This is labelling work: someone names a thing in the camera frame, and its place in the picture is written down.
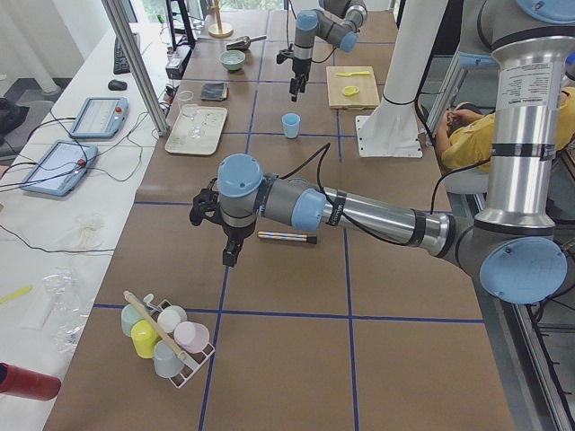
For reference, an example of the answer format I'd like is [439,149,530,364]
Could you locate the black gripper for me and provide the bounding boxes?
[190,178,256,268]
[276,44,313,101]

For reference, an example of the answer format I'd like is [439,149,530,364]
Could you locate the steel muddler with black cap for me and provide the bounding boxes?
[257,231,318,244]

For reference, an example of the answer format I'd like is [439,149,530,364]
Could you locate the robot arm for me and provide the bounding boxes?
[276,0,367,101]
[190,1,574,304]

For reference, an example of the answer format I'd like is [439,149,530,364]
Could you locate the light blue cup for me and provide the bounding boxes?
[281,113,301,139]

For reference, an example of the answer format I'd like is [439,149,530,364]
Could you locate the lemon slices on board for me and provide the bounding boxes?
[341,85,359,97]

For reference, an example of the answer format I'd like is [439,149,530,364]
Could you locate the white plastic cup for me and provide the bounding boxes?
[157,305,187,334]

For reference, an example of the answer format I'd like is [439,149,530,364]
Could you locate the pink plastic cup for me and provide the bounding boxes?
[173,321,210,353]

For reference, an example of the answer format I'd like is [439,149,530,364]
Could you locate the green plastic cup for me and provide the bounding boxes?
[120,304,143,337]

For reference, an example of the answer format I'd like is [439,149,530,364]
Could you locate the yellow plastic cup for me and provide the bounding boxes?
[130,320,161,359]

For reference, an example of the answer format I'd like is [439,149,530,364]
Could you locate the grey plastic cup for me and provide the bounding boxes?
[153,340,183,378]

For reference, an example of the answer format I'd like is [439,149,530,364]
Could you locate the yellow plastic knife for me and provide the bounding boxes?
[335,70,371,77]

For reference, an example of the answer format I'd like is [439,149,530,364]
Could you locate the wooden cutting board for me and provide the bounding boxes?
[326,66,380,110]

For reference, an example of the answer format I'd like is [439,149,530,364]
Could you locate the steel ice scoop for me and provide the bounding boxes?
[226,35,267,51]

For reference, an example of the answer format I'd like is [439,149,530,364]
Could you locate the green bowl of ice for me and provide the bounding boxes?
[219,49,246,72]

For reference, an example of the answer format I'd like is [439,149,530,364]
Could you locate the grey folded cloth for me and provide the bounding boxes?
[200,83,228,101]

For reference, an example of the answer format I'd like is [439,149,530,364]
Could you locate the wooden mug tree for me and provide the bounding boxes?
[208,0,234,39]

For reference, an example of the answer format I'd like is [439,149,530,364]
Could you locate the cream bear tray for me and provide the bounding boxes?
[164,107,227,156]

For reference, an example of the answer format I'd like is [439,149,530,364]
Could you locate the clear wine glass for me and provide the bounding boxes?
[176,90,203,139]

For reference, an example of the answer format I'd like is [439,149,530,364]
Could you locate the person in yellow shirt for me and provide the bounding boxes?
[435,86,574,172]

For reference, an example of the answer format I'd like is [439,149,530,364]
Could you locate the black keyboard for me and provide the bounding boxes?
[112,38,130,75]

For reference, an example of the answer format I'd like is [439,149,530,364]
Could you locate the black computer mouse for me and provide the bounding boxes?
[108,79,128,91]

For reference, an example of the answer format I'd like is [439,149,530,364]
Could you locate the teach pendant far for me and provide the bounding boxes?
[69,97,128,140]

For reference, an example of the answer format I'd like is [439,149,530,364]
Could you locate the teach pendant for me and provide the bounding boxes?
[69,97,128,140]
[21,140,99,197]

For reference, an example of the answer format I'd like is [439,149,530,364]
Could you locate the teach pendant near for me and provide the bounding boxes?
[21,140,99,197]

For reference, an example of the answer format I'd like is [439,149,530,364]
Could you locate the red bottle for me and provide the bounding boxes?
[1,363,61,400]

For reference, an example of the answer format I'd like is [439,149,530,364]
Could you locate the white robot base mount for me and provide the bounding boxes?
[356,1,449,158]

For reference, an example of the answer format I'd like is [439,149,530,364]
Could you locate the wooden rack handle rod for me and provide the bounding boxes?
[123,290,187,362]

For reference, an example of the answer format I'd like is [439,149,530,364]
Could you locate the white wire cup rack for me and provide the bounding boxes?
[120,291,215,388]

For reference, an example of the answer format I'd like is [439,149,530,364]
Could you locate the aluminium frame post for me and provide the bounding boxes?
[102,0,170,136]

